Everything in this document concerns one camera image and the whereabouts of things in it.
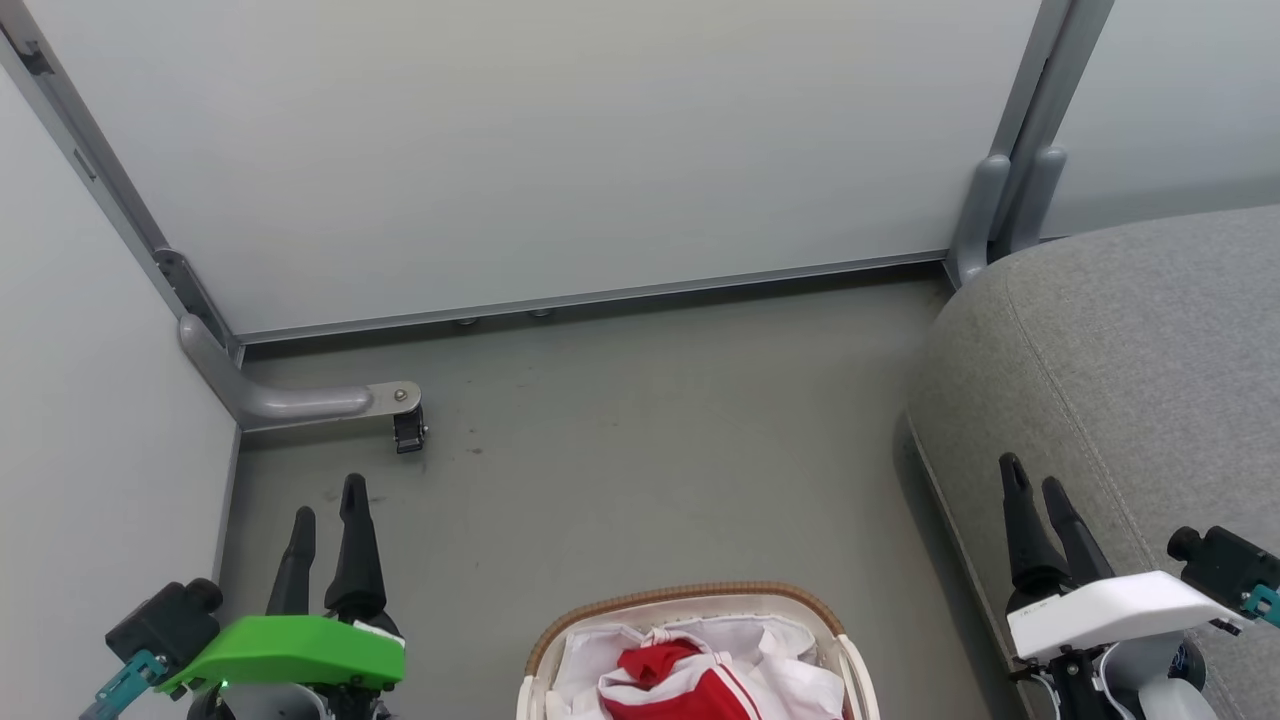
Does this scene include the teal left camera connector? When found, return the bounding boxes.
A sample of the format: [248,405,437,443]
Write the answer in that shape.
[80,650,171,720]

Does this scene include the black caster wheel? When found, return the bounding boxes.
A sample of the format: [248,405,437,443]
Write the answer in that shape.
[392,405,430,455]

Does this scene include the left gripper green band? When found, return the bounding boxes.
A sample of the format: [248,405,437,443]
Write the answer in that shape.
[160,474,406,720]

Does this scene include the grey metal partition post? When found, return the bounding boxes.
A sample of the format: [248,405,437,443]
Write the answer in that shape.
[985,0,1116,261]
[0,0,243,363]

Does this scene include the grey fabric sofa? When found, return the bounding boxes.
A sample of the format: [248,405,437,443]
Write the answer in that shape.
[905,205,1280,720]

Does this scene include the grey metal partition bottom rail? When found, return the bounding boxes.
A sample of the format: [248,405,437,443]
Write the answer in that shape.
[235,250,951,347]

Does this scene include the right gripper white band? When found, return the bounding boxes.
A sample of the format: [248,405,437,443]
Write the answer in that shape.
[998,453,1247,720]

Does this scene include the white laundry basket brown rim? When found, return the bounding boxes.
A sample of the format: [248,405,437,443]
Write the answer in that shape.
[517,582,881,720]

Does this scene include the grey metal partition foot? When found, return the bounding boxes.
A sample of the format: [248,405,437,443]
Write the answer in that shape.
[945,153,1012,291]
[179,313,423,433]
[1005,146,1068,253]

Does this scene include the white fabric basket liner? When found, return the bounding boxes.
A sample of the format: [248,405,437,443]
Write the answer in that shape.
[545,615,847,720]

